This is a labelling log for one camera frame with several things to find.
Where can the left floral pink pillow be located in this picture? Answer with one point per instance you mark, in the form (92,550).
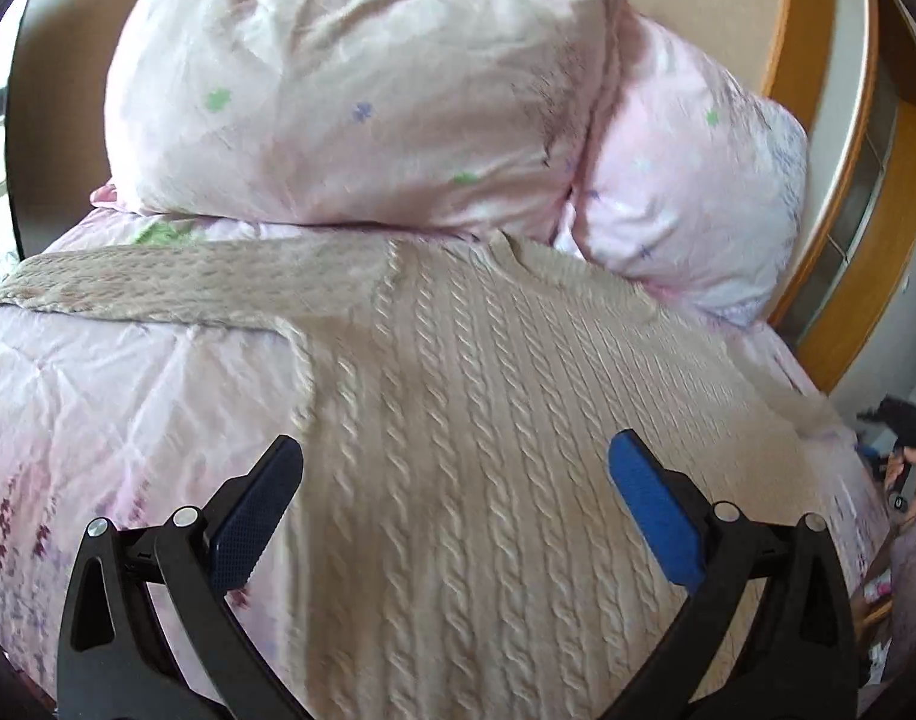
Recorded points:
(459,116)

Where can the purple-sleeved right forearm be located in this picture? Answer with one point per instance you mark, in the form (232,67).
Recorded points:
(903,567)

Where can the floral pink pillow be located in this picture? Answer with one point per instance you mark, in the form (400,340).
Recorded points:
(459,116)
(698,188)

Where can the wooden glass-panel door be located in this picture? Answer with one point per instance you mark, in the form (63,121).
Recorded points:
(847,70)

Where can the person's right hand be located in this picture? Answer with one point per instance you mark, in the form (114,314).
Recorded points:
(900,487)

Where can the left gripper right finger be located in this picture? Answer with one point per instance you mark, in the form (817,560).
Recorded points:
(799,657)

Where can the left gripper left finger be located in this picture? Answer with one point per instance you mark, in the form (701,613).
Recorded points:
(114,660)

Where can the right floral pink pillow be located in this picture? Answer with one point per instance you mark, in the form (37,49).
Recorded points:
(698,188)

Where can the pink floral bed sheet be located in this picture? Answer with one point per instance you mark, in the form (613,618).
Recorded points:
(113,419)

